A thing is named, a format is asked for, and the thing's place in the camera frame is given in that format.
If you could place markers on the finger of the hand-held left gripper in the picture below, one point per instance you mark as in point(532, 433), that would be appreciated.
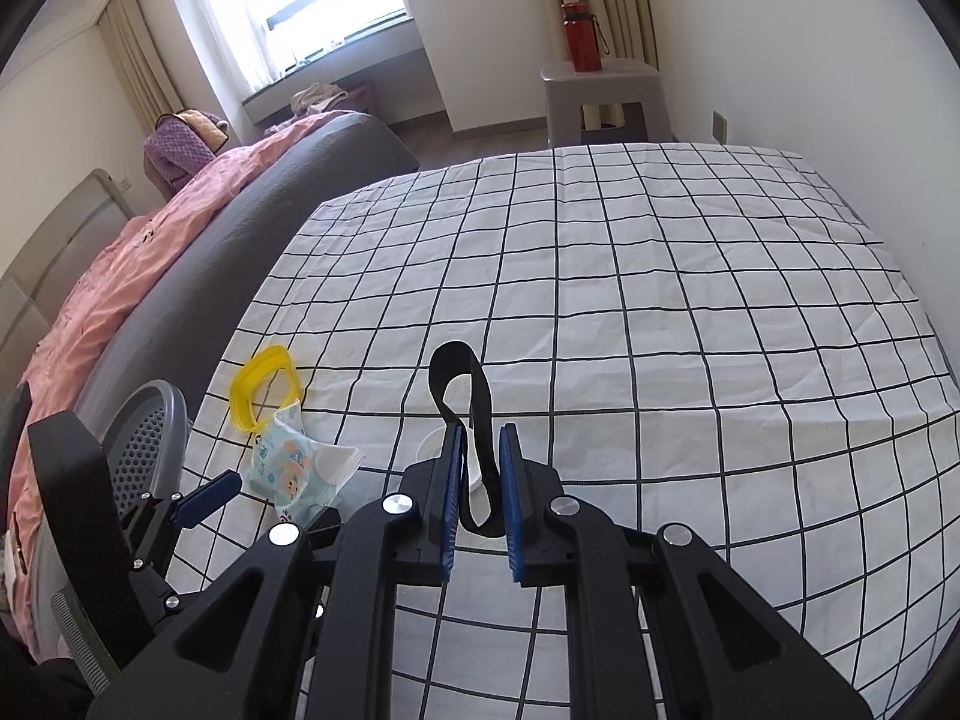
point(202, 499)
point(75, 480)

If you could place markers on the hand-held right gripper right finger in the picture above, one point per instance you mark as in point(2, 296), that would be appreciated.
point(514, 510)

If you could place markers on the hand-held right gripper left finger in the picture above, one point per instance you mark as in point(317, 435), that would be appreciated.
point(450, 510)

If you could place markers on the grey perforated plastic basket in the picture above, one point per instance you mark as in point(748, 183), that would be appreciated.
point(146, 427)

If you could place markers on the white round lid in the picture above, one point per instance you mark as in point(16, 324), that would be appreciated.
point(476, 478)

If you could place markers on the dark grey pillow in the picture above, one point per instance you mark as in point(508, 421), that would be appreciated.
point(15, 420)

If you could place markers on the blue printed tissue packet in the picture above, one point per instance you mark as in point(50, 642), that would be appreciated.
point(289, 465)

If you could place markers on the pink blanket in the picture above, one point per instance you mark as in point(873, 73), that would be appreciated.
point(97, 292)

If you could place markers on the grey headboard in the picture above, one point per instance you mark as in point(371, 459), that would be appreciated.
point(45, 255)

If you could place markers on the white black grid tablecloth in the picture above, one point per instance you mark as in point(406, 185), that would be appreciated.
point(637, 315)

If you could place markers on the grey bed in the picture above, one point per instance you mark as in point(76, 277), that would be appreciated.
point(247, 217)

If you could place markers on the beige cloth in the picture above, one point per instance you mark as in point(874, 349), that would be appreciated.
point(319, 97)

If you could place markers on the grey plastic stool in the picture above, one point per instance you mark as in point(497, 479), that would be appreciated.
point(600, 82)

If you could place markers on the grey window sill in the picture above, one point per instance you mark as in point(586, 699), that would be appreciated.
point(375, 67)

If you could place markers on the red water bottle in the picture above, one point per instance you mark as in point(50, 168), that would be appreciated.
point(581, 41)

